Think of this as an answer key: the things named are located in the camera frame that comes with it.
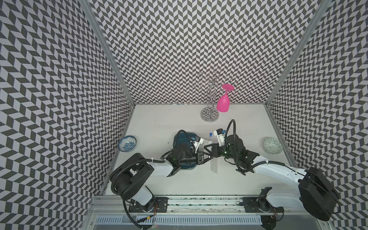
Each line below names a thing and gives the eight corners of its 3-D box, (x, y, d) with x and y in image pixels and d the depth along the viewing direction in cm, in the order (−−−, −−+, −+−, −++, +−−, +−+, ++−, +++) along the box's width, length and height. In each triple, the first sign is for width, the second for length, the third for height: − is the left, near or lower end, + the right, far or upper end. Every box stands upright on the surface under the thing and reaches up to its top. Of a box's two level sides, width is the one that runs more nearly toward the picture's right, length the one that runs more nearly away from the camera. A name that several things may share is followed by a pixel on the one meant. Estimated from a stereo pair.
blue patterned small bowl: (118, 152, 93) (115, 148, 90) (123, 138, 100) (120, 135, 97) (135, 152, 93) (133, 148, 90) (139, 138, 100) (137, 135, 97)
